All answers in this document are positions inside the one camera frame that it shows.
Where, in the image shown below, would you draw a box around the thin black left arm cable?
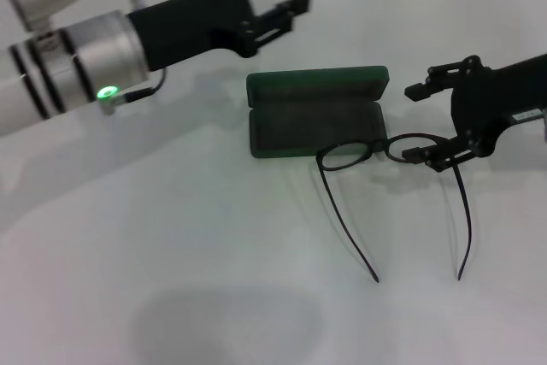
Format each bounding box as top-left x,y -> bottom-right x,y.
123,68 -> 167,99

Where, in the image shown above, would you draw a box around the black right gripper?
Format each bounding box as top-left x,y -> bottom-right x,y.
400,53 -> 547,174

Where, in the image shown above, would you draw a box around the green glasses case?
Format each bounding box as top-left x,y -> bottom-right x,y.
245,65 -> 391,160

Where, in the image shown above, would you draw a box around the black glasses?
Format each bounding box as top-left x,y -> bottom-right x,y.
315,132 -> 473,284

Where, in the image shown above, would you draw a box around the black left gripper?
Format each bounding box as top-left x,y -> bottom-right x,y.
126,0 -> 313,74

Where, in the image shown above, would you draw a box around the silver angled cable connector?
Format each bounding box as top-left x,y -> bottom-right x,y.
98,90 -> 129,116

